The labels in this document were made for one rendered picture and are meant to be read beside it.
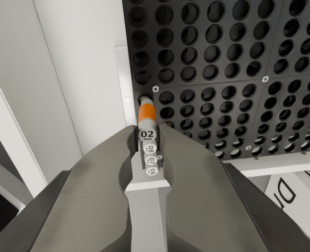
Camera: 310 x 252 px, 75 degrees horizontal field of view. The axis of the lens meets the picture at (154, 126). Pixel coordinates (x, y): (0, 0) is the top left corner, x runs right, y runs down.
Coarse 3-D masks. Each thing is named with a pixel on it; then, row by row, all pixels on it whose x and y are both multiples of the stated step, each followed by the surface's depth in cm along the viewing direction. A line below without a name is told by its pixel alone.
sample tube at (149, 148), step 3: (153, 141) 18; (144, 144) 18; (147, 144) 18; (150, 144) 18; (153, 144) 18; (144, 147) 18; (147, 147) 18; (150, 147) 18; (153, 147) 18; (156, 147) 18; (144, 150) 18; (147, 150) 18; (150, 150) 18; (153, 150) 18; (150, 153) 19
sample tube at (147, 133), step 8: (144, 104) 15; (152, 104) 16; (144, 112) 14; (152, 112) 14; (144, 120) 13; (152, 120) 13; (144, 128) 12; (152, 128) 12; (144, 136) 13; (152, 136) 13
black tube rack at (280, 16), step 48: (192, 0) 13; (240, 0) 14; (288, 0) 14; (192, 48) 15; (240, 48) 16; (288, 48) 16; (192, 96) 18; (240, 96) 18; (288, 96) 22; (240, 144) 21
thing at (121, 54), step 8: (120, 48) 20; (120, 56) 20; (128, 56) 20; (120, 64) 20; (128, 64) 20; (120, 72) 21; (128, 72) 21; (120, 80) 21; (128, 80) 21; (120, 88) 22; (128, 88) 22; (128, 96) 22; (128, 104) 23; (128, 112) 23; (128, 120) 24; (136, 120) 24
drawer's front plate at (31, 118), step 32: (0, 0) 13; (32, 0) 18; (0, 32) 13; (32, 32) 17; (0, 64) 13; (32, 64) 17; (0, 96) 13; (32, 96) 16; (0, 128) 14; (32, 128) 16; (64, 128) 22; (32, 160) 16; (64, 160) 21; (32, 192) 18
